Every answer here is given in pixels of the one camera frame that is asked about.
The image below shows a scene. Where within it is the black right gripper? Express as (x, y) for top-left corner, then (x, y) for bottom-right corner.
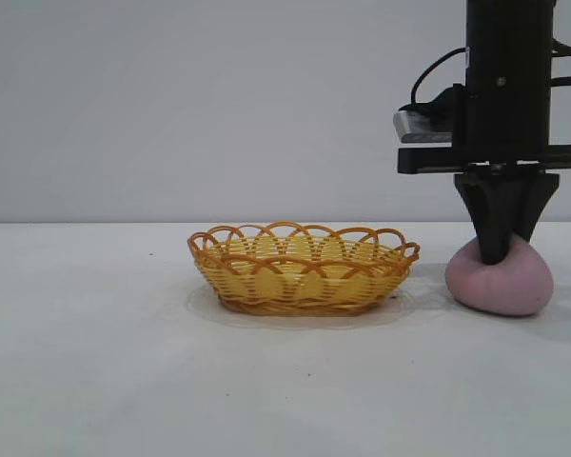
(398, 0), (571, 267)

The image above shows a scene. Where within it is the yellow woven plastic basket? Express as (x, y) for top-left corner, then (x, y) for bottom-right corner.
(187, 220), (422, 318)

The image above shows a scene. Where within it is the black camera cable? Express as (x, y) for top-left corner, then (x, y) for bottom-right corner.
(410, 46), (470, 107)

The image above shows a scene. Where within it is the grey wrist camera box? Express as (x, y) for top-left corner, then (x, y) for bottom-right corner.
(392, 84), (468, 145)

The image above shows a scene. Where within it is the pink peach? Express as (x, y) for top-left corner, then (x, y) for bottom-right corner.
(444, 234), (555, 318)

